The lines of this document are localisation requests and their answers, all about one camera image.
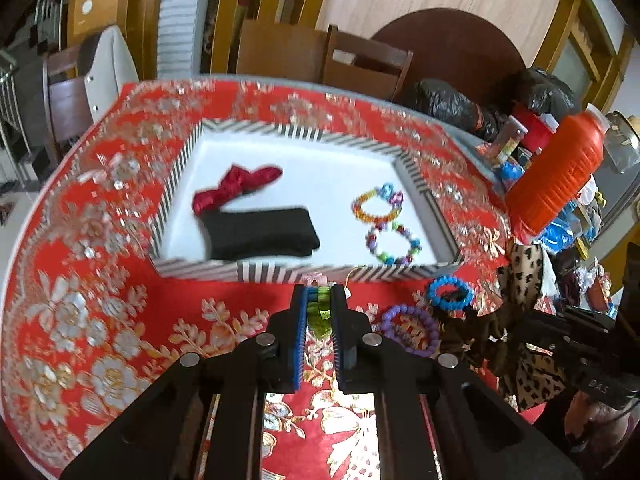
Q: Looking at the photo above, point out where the leopard print hair bow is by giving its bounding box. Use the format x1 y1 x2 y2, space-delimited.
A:
492 240 566 412

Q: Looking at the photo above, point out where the purple bead bracelet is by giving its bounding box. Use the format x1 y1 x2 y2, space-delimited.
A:
378 302 443 359

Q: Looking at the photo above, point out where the blue bead bracelet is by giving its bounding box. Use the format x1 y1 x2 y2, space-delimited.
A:
425 275 476 312

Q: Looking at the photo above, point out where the pastel flower bead bracelet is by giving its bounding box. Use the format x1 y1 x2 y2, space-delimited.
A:
299 272 335 340

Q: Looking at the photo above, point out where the blue plastic package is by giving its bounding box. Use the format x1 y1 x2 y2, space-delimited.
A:
536 212 582 255

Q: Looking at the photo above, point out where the red floral tablecloth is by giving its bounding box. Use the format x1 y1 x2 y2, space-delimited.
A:
1 76 510 479

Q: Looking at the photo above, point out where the orange ribbed plastic bottle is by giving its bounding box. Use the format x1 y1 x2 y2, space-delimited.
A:
504 103 608 243

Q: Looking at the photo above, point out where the striped white tray box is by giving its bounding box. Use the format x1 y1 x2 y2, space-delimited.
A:
149 119 463 284

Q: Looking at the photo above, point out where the red velvet hair bow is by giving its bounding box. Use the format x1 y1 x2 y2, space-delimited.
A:
191 165 283 216

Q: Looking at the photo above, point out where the clear plastic jar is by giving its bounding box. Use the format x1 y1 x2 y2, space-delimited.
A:
486 115 528 166

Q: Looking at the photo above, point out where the black plastic bag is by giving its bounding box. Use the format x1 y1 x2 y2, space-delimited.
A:
508 67 582 122
401 79 506 142

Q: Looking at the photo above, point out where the dark wooden side chair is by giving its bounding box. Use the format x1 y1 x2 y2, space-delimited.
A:
42 44 93 166

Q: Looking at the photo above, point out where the dark round table top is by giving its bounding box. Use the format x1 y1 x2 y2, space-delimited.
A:
372 8 525 106

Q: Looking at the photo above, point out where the wooden slatted chair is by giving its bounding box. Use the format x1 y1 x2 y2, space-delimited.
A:
321 25 413 101

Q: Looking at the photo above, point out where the white chair back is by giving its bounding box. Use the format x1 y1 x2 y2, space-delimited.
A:
77 25 139 122

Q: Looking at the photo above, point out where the brown padded chair back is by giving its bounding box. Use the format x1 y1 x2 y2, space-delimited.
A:
235 20 328 84

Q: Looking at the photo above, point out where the multicolour bead bracelet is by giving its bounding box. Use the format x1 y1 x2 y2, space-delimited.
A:
364 222 423 267

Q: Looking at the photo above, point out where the orange bead bracelet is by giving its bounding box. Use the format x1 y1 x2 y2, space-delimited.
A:
350 182 407 227

